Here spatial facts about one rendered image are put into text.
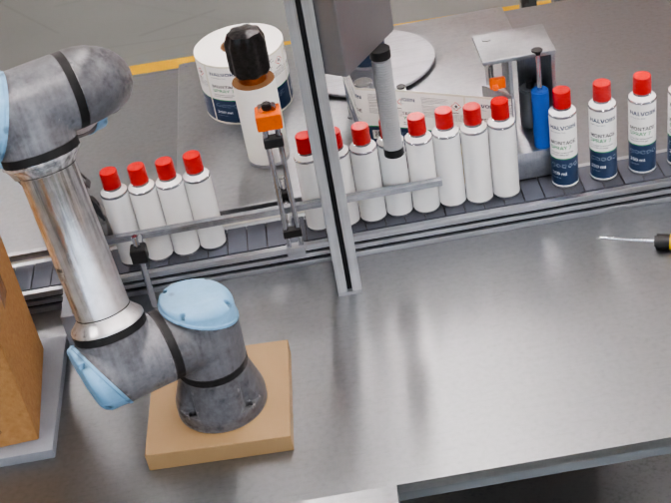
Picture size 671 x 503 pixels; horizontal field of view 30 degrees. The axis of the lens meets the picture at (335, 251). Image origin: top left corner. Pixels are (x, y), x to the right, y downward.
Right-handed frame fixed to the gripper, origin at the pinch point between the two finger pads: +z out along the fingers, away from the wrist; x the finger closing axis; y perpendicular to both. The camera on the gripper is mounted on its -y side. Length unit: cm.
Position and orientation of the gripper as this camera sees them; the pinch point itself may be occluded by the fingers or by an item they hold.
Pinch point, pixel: (107, 240)
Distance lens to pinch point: 242.8
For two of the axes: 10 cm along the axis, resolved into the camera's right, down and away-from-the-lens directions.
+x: -7.8, 5.5, 3.0
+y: -0.9, -5.9, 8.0
